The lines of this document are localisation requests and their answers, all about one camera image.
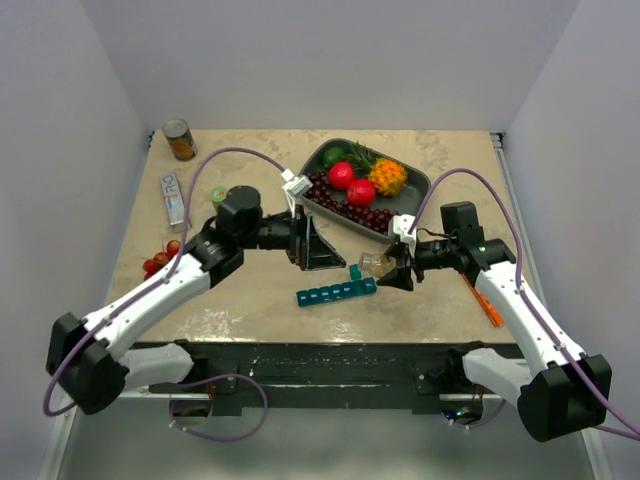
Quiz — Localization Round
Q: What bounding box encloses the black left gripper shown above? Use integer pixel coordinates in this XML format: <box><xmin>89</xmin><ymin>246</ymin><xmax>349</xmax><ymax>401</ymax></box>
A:
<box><xmin>240</xmin><ymin>204</ymin><xmax>346</xmax><ymax>270</ymax></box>

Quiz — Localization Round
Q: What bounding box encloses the clear pill bottle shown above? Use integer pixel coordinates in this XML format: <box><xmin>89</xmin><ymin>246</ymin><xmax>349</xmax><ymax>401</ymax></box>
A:
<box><xmin>358</xmin><ymin>253</ymin><xmax>396</xmax><ymax>278</ymax></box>

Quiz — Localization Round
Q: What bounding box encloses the teal weekly pill organizer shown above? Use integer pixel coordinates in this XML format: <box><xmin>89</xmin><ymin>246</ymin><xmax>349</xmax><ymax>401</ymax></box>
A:
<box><xmin>296</xmin><ymin>264</ymin><xmax>377</xmax><ymax>308</ymax></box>

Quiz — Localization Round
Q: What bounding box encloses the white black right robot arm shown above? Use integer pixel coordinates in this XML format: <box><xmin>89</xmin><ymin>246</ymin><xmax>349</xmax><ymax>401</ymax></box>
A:
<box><xmin>377</xmin><ymin>202</ymin><xmax>612</xmax><ymax>442</ymax></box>

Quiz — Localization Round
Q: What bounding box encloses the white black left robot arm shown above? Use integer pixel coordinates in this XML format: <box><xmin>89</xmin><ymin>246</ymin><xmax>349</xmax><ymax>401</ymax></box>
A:
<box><xmin>45</xmin><ymin>186</ymin><xmax>346</xmax><ymax>414</ymax></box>

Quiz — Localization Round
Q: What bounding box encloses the dark red grape bunch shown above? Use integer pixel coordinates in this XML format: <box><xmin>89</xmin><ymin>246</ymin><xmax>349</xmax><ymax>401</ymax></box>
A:
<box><xmin>304</xmin><ymin>171</ymin><xmax>392</xmax><ymax>235</ymax></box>

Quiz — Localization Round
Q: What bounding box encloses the grey plastic fruit tray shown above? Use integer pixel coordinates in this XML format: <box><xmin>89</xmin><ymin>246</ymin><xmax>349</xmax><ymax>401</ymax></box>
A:
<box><xmin>301</xmin><ymin>139</ymin><xmax>431</xmax><ymax>243</ymax></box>

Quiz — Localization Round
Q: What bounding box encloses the red pomegranate right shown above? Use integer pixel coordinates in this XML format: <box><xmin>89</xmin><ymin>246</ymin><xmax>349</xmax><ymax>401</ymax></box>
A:
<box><xmin>346</xmin><ymin>179</ymin><xmax>376</xmax><ymax>207</ymax></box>

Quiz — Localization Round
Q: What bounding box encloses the red pomegranate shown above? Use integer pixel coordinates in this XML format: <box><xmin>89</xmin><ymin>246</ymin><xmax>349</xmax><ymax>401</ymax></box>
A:
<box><xmin>328</xmin><ymin>161</ymin><xmax>356</xmax><ymax>191</ymax></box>
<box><xmin>346</xmin><ymin>179</ymin><xmax>376</xmax><ymax>207</ymax></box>

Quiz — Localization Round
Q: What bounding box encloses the red pomegranate left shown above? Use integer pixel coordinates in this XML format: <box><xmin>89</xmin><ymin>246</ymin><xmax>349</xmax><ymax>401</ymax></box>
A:
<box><xmin>328</xmin><ymin>161</ymin><xmax>356</xmax><ymax>191</ymax></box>

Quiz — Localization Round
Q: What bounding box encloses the orange pineapple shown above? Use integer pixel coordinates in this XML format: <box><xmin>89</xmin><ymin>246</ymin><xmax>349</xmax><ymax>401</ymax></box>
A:
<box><xmin>346</xmin><ymin>142</ymin><xmax>408</xmax><ymax>197</ymax></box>

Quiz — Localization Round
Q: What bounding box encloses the green lime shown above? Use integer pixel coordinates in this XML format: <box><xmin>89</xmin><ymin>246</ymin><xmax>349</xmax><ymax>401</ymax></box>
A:
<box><xmin>322</xmin><ymin>146</ymin><xmax>346</xmax><ymax>169</ymax></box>

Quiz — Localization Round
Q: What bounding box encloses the orange cardboard box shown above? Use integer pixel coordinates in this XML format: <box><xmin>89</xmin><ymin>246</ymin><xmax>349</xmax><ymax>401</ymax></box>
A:
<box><xmin>462</xmin><ymin>276</ymin><xmax>504</xmax><ymax>328</ymax></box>

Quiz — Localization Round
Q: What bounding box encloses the green cylindrical bottle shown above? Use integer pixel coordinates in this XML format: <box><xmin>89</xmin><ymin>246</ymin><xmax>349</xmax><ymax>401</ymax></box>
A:
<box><xmin>209</xmin><ymin>187</ymin><xmax>227</xmax><ymax>211</ymax></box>

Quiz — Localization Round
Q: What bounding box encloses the silver toothpaste box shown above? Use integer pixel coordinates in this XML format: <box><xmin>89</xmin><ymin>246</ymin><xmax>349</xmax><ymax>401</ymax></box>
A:
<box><xmin>160</xmin><ymin>171</ymin><xmax>191</xmax><ymax>233</ymax></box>

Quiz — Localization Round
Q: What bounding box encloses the red cherry cluster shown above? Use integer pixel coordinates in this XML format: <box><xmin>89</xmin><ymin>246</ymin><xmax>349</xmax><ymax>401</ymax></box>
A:
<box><xmin>142</xmin><ymin>240</ymin><xmax>181</xmax><ymax>280</ymax></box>

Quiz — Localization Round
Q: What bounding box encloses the tin food can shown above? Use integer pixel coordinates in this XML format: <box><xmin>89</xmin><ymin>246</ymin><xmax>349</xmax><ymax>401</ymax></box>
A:
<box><xmin>162</xmin><ymin>118</ymin><xmax>198</xmax><ymax>161</ymax></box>

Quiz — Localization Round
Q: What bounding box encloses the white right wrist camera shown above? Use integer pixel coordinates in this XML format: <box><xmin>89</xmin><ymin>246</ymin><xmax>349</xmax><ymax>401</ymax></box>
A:
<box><xmin>388</xmin><ymin>214</ymin><xmax>416</xmax><ymax>246</ymax></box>

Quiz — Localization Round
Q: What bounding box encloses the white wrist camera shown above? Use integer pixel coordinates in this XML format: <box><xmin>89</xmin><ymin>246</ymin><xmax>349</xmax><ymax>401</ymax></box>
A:
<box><xmin>281</xmin><ymin>169</ymin><xmax>313</xmax><ymax>216</ymax></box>
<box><xmin>388</xmin><ymin>214</ymin><xmax>416</xmax><ymax>246</ymax></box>

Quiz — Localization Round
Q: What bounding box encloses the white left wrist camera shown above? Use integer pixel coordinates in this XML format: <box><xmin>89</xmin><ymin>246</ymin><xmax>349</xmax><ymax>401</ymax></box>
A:
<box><xmin>281</xmin><ymin>169</ymin><xmax>313</xmax><ymax>216</ymax></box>

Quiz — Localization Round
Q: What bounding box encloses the black table front rail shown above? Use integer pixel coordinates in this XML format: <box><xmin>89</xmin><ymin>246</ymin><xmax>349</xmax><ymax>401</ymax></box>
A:
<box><xmin>150</xmin><ymin>340</ymin><xmax>484</xmax><ymax>416</ymax></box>

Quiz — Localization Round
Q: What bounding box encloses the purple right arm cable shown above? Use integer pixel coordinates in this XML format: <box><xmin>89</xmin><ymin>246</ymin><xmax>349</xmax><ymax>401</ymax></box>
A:
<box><xmin>408</xmin><ymin>168</ymin><xmax>640</xmax><ymax>441</ymax></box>

